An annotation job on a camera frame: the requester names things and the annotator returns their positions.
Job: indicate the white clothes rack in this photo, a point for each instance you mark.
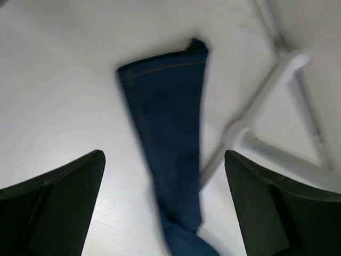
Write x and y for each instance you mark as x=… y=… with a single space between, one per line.
x=283 y=83

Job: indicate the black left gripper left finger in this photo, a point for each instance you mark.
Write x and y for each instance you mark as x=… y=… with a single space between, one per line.
x=50 y=214

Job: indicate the dark blue denim trousers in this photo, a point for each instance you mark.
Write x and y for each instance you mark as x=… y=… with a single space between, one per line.
x=163 y=94

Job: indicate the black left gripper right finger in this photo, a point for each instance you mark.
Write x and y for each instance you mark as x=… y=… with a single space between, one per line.
x=280 y=216

